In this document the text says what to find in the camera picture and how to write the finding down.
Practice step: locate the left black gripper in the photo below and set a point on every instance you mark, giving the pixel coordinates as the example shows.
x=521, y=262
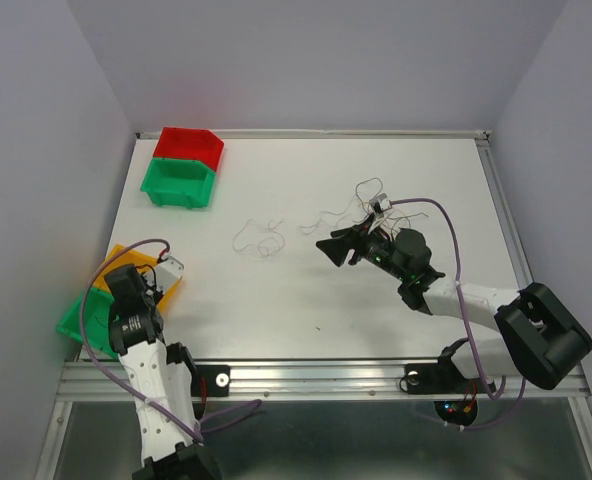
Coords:
x=155, y=294

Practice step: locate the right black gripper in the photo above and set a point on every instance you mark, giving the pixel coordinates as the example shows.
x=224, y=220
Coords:
x=336, y=248

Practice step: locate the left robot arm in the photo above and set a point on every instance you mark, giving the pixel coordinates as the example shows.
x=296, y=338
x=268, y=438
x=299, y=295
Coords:
x=160, y=378

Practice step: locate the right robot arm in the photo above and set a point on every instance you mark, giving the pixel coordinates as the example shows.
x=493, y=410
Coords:
x=440, y=295

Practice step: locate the near green plastic bin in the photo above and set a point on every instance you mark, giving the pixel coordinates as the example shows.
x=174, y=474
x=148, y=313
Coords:
x=95, y=321

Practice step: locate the green plastic bin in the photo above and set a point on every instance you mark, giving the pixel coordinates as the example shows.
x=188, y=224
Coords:
x=178, y=183
x=95, y=321

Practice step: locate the yellow plastic bin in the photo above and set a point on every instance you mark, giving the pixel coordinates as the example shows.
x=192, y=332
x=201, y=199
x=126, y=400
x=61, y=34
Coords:
x=144, y=264

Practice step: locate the far green plastic bin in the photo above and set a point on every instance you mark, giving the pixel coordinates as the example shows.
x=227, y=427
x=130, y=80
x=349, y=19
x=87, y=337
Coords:
x=178, y=183

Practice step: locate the red plastic bin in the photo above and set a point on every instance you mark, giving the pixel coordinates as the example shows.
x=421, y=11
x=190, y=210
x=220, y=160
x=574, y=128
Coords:
x=190, y=144

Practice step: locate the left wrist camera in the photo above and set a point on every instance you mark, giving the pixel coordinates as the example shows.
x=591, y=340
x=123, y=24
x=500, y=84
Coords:
x=168, y=273

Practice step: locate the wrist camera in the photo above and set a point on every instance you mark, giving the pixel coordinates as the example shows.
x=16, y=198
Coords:
x=168, y=273
x=379, y=210

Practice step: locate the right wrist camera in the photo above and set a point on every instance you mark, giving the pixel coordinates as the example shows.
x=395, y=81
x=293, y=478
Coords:
x=379, y=210

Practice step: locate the aluminium front rail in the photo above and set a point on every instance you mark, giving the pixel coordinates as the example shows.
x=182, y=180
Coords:
x=326, y=380

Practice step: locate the aluminium rail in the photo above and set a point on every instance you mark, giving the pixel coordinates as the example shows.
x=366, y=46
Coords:
x=326, y=380
x=475, y=134
x=516, y=240

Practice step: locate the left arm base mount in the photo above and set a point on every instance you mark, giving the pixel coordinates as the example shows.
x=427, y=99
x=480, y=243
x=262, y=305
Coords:
x=210, y=382

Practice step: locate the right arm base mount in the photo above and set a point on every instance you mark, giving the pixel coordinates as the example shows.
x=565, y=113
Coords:
x=443, y=378

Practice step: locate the aluminium right side rail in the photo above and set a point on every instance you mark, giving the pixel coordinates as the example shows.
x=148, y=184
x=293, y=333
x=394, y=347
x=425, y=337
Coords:
x=516, y=240

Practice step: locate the aluminium back rail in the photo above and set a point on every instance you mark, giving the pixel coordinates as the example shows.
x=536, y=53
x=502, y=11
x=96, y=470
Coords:
x=475, y=134

